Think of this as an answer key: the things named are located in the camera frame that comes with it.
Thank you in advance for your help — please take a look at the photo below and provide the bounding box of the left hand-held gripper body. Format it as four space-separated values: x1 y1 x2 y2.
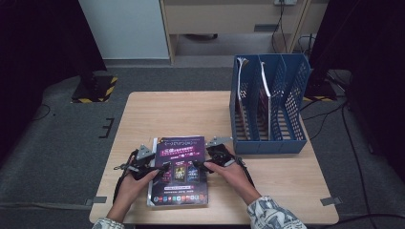
119 144 158 181

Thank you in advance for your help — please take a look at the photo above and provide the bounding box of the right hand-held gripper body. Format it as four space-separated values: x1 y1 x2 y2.
204 135 239 169

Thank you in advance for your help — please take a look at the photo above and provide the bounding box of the blue plastic file rack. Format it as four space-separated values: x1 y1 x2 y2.
228 52 312 156

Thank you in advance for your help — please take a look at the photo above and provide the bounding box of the black magazine with red cards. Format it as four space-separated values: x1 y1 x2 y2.
235 56 252 141

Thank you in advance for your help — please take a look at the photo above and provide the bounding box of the person's right hand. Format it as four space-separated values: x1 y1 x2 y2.
203 144 261 206

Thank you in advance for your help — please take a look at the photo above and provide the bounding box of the person's left hand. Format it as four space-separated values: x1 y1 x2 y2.
118 168 160 209

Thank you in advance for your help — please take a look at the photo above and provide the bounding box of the black tape mark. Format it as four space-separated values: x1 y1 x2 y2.
98 117 115 139

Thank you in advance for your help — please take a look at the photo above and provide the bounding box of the grey tape piece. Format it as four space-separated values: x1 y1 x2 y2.
85 196 108 207
319 196 343 207

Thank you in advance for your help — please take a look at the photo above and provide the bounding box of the black yellow striped stand base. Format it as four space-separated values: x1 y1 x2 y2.
302 79 338 103
70 74 118 104

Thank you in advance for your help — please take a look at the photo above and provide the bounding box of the white panel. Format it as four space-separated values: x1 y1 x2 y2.
78 0 170 60

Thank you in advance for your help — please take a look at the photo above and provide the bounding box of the light wooden cabinet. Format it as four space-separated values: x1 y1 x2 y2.
159 0 329 66

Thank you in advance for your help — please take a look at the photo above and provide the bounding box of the dark curtain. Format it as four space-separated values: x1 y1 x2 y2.
309 0 405 179

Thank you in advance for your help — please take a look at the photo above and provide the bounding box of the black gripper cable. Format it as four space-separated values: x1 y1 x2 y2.
112 156 135 204
233 156 256 189

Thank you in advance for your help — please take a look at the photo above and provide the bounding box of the thin black floor cable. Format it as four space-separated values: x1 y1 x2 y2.
28 103 52 122

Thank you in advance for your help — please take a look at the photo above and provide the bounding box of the long black floor cable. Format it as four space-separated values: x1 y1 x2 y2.
341 101 373 223

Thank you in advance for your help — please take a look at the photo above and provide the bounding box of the grey drawer handle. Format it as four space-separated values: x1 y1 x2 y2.
253 24 280 32

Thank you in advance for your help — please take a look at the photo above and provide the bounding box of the black looped cable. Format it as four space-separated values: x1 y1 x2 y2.
297 33 316 55

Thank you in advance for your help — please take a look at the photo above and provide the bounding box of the black hanging cable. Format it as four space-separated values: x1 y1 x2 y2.
270 1 288 53

